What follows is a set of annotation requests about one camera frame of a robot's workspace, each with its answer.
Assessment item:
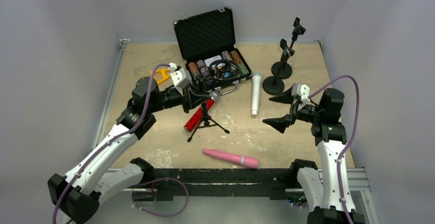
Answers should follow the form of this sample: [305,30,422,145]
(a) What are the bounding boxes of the red glitter microphone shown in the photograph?
[184,91,221,132]

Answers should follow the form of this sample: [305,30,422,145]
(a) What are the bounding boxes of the black tripod microphone stand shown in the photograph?
[187,59,240,144]

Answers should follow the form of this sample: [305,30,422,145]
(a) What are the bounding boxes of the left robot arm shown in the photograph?
[48,77,210,223]

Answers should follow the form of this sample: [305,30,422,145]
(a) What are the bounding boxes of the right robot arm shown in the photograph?
[263,84,366,223]

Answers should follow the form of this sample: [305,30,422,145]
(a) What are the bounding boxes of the near black round-base stand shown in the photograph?
[262,38,295,96]

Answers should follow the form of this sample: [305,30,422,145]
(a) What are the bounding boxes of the white playing card box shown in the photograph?
[204,55,223,67]

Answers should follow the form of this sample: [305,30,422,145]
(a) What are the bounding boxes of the white microphone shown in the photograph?
[251,72,262,117]

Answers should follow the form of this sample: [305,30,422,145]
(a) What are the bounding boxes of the black poker chip case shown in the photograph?
[172,7,253,88]

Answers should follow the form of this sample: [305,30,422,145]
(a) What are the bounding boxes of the pink microphone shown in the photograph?
[203,149,259,169]

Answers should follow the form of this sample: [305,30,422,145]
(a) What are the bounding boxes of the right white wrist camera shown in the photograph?
[291,83,310,103]

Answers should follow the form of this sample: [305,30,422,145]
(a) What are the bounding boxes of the yellow triangular plastic frame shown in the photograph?
[153,66,172,85]

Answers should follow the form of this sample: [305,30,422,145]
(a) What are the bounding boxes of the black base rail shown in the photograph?
[133,168,307,205]

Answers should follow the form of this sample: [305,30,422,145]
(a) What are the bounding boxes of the aluminium corner rail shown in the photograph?
[91,38,131,149]

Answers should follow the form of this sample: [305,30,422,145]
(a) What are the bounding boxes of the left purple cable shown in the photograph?
[51,63,190,224]

